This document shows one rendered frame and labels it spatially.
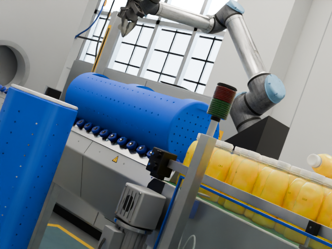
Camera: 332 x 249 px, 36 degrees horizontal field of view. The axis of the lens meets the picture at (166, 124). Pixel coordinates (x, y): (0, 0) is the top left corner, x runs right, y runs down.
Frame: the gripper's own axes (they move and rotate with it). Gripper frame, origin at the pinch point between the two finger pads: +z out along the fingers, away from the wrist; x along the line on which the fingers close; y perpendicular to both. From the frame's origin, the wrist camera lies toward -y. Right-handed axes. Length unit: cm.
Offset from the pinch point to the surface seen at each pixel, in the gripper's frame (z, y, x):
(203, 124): 32, -72, -5
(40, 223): 110, 26, -7
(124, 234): 77, -93, 33
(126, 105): 35, -39, 12
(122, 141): 50, -42, 9
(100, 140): 53, -25, 9
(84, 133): 53, -11, 9
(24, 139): 61, -45, 54
